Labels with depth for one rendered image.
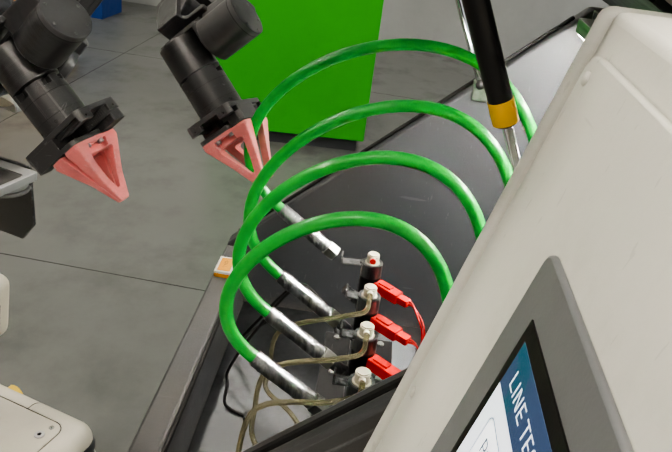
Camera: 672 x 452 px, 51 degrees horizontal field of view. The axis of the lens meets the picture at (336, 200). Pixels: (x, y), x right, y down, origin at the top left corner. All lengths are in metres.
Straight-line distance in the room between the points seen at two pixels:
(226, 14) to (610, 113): 0.57
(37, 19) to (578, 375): 0.63
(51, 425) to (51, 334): 0.80
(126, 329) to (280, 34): 2.08
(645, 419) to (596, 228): 0.11
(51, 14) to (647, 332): 0.64
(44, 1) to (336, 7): 3.38
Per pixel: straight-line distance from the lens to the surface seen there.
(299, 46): 4.16
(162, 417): 0.96
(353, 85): 4.21
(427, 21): 7.33
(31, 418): 1.98
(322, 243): 0.93
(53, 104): 0.82
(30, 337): 2.71
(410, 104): 0.76
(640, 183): 0.33
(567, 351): 0.32
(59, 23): 0.78
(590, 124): 0.41
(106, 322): 2.74
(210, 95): 0.89
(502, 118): 0.52
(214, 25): 0.88
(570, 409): 0.31
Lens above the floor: 1.61
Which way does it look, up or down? 26 degrees down
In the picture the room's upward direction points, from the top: 7 degrees clockwise
